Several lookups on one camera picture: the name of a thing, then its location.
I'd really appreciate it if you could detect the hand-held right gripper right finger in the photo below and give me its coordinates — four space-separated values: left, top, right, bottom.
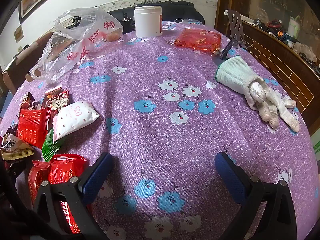
214 151 298 240

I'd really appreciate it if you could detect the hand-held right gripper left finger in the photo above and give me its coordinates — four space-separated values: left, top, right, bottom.
33 152 113 240

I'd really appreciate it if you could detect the long shiny red snack packet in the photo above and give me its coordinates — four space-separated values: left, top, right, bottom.
49 154 93 234

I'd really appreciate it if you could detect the green snack packet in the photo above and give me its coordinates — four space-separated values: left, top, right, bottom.
42 128 66 162

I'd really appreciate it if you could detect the small red snack packet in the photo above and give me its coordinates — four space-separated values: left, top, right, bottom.
28 160 52 207

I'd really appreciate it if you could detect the white pink-dotted snack packet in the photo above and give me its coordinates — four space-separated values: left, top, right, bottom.
53 101 100 140

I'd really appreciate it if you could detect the red ribbed snack packet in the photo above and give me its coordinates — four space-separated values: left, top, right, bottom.
18 107 52 149

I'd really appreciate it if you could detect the brown and gold snack packet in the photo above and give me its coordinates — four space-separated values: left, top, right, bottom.
0 131 35 161

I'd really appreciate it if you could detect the maroon snack packet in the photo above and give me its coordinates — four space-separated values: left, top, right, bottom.
20 92 42 111

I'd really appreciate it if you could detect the purple floral tablecloth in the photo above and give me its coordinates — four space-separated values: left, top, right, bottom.
0 20 320 240

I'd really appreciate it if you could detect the white knit work glove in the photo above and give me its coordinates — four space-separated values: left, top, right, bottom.
246 87 300 133
215 56 280 128

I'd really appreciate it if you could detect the red white small packet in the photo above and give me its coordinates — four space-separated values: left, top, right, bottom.
41 85 70 117

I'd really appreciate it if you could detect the wooden cabinet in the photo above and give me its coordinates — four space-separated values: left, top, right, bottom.
215 0 320 135

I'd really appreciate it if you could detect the clear plastic shopping bag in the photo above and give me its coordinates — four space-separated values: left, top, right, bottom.
26 7 123 83

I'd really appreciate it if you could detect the red transparent packet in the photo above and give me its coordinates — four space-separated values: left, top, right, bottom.
174 28 222 53

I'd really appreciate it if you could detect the brown armchair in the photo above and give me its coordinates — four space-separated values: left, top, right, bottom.
1 31 54 90

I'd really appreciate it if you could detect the black folding phone stand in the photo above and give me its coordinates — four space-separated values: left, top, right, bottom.
217 9 251 61

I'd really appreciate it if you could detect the white bottle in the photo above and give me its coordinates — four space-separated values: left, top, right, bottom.
289 16 300 39

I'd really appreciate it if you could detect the white plastic jar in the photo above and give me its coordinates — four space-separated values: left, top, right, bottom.
134 5 163 38

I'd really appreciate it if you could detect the black leather sofa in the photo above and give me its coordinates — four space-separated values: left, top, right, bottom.
107 1 204 34

